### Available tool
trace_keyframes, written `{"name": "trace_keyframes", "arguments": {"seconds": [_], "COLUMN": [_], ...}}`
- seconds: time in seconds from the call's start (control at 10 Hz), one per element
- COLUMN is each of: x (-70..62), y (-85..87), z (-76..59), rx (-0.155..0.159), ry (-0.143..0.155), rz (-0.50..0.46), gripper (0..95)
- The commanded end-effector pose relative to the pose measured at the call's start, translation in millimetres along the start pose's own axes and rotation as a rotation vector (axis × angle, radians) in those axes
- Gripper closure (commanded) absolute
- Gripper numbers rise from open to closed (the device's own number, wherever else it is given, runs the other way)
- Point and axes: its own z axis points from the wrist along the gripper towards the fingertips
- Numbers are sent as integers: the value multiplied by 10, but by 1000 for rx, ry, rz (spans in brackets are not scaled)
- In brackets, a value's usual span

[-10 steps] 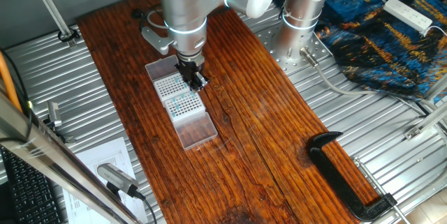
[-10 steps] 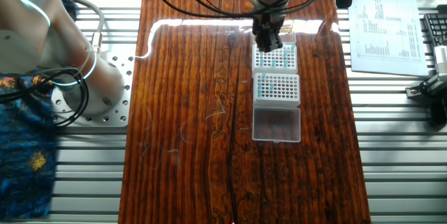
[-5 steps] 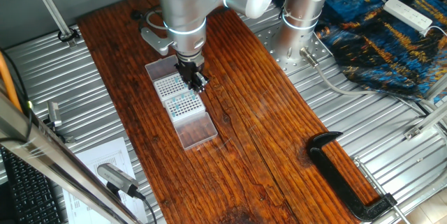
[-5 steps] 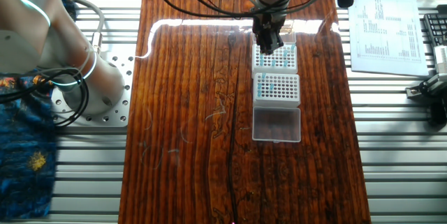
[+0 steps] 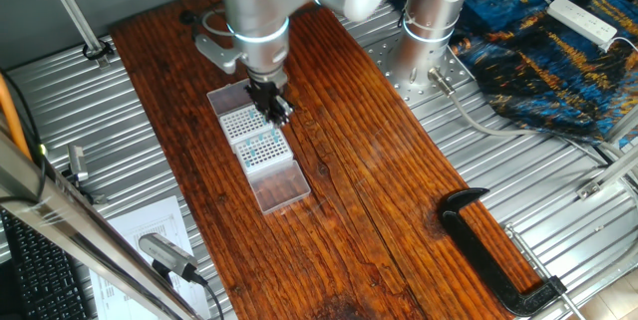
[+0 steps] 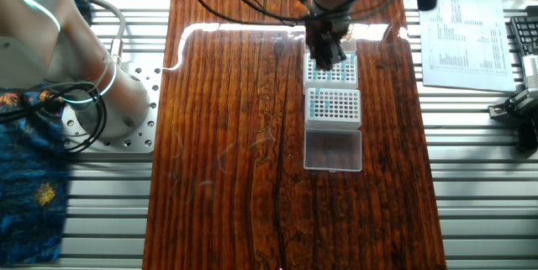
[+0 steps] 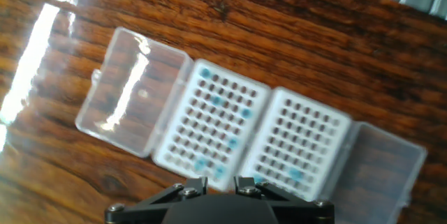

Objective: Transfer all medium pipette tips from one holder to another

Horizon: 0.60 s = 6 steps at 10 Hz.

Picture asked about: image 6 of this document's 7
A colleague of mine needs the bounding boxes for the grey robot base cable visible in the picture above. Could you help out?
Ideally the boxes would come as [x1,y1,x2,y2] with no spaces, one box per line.
[83,0,127,66]

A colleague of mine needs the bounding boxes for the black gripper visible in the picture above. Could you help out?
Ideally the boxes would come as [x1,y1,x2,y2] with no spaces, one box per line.
[304,19,352,71]

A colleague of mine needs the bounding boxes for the blue patterned cloth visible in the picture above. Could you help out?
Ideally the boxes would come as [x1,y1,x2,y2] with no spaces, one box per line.
[0,0,93,267]

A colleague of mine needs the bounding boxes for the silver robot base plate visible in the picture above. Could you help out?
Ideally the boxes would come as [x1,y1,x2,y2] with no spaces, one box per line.
[61,62,163,155]

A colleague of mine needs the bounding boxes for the metal mount bracket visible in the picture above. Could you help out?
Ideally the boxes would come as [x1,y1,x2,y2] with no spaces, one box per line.
[487,88,538,120]

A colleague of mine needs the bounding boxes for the brown wooden board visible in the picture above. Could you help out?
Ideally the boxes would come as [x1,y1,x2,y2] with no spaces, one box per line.
[141,0,448,270]

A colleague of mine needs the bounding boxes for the black mount block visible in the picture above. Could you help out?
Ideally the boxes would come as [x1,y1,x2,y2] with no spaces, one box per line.
[515,120,538,153]

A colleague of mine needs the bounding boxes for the small silver camera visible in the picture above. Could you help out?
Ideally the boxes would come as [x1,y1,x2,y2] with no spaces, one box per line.
[520,53,538,91]

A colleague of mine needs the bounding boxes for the printed paper sheet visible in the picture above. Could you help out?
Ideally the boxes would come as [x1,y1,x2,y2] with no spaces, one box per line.
[419,0,518,93]

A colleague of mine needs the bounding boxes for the black keyboard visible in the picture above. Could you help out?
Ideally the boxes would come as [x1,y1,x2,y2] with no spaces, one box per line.
[509,14,538,57]

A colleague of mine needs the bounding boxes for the white pipette tip box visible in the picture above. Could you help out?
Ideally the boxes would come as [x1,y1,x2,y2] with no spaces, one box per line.
[301,24,359,96]
[303,87,363,173]

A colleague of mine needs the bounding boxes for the black cable bundle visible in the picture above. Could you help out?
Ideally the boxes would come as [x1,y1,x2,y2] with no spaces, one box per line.
[0,80,110,154]

